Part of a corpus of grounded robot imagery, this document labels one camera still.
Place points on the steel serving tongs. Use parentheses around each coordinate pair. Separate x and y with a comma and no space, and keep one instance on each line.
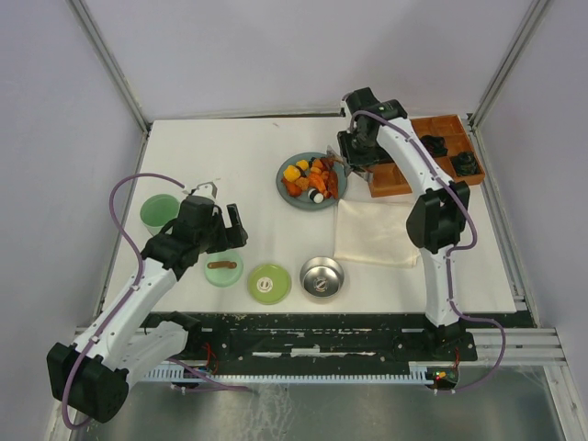
(339,159)

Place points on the mint green cup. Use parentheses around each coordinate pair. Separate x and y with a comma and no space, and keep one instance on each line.
(157,210)

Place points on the mint lid with brown handle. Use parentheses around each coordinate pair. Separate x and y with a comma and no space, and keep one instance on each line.
(223,269)

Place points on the aluminium frame post right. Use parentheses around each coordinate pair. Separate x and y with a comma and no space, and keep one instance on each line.
(523,35)

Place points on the white folded cloth napkin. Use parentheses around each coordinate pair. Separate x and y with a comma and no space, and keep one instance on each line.
(374,234)

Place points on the blue-grey ceramic plate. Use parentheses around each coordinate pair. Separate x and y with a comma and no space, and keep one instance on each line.
(303,202)

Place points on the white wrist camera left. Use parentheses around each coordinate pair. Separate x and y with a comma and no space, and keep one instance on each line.
(205,190)

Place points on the aluminium frame post left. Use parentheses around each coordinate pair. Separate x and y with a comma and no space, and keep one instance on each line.
(87,22)

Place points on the rice ball with seaweed band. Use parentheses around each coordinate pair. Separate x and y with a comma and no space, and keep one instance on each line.
(315,195)

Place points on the white cable duct strip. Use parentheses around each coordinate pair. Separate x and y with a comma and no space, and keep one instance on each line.
(307,369)

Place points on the beige steel lunch bowl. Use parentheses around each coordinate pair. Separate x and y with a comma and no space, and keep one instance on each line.
(322,277)

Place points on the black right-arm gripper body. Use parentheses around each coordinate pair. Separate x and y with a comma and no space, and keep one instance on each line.
(352,143)

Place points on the dark rolled item middle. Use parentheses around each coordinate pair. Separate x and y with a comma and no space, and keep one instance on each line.
(435,145)

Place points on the beige minced fish mound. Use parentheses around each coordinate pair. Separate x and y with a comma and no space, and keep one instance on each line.
(302,183)

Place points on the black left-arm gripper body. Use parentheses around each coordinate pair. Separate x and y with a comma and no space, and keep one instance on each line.
(214,238)

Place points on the salmon slice pieces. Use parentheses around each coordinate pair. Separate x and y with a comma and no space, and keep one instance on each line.
(316,182)

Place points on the dark rolled item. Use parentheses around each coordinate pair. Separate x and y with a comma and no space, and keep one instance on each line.
(465,164)
(435,145)

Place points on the aluminium frame post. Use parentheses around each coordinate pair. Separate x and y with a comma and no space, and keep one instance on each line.
(87,22)
(523,35)

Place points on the wooden compartment tray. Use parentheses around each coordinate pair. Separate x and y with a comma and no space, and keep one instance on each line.
(388,179)

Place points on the dark rolled item right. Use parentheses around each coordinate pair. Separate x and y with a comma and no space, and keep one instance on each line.
(465,164)

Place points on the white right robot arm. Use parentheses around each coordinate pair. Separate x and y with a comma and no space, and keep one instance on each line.
(381,131)

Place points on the lime green round lid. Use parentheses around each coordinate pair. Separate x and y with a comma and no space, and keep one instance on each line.
(269,284)

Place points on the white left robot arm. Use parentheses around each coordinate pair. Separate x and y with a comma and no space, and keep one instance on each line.
(95,373)

